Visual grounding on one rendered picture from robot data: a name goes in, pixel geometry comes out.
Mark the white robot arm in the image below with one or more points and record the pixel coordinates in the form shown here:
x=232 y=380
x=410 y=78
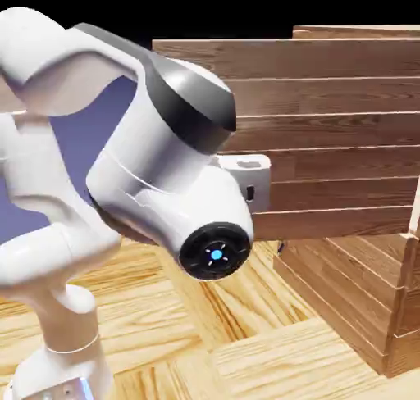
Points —
x=154 y=164

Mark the brown wooden cabinet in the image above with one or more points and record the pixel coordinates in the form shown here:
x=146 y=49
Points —
x=328 y=128

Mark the wooden cabinet door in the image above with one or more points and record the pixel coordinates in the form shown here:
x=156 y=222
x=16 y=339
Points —
x=415 y=210

